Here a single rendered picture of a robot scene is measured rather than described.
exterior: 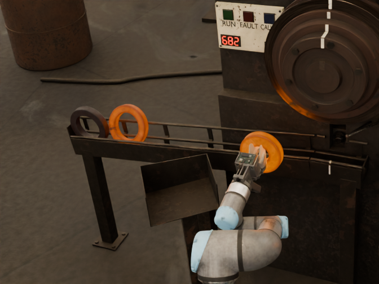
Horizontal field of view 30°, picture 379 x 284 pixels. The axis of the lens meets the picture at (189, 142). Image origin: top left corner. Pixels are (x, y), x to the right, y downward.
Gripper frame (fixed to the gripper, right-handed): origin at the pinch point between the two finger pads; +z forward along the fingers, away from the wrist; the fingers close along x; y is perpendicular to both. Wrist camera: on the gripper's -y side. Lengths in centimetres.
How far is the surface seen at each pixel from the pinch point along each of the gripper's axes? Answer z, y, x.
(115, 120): 17, -19, 76
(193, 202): -14.5, -20.5, 25.7
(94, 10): 232, -144, 254
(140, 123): 17, -18, 63
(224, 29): 35.8, 21.8, 23.5
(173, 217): -24.2, -18.6, 29.2
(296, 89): 12.5, 18.6, -11.6
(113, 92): 119, -116, 166
